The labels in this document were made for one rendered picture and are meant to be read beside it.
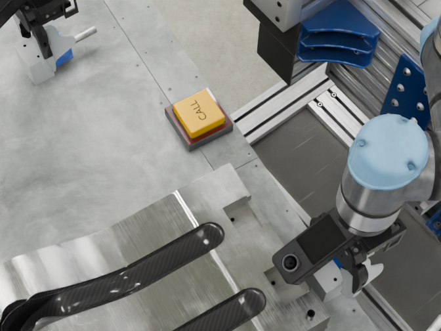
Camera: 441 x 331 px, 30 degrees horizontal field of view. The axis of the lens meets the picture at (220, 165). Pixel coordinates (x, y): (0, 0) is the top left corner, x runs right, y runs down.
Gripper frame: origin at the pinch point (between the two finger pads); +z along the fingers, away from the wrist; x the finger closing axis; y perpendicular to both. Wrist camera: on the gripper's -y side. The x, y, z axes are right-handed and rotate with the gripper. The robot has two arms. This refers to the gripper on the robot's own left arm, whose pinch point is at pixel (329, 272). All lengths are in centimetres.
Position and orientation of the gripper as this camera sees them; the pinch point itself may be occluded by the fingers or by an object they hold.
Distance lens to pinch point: 116.2
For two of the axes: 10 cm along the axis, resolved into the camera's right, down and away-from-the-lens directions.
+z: -0.2, 4.6, 8.9
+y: 8.5, -4.6, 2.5
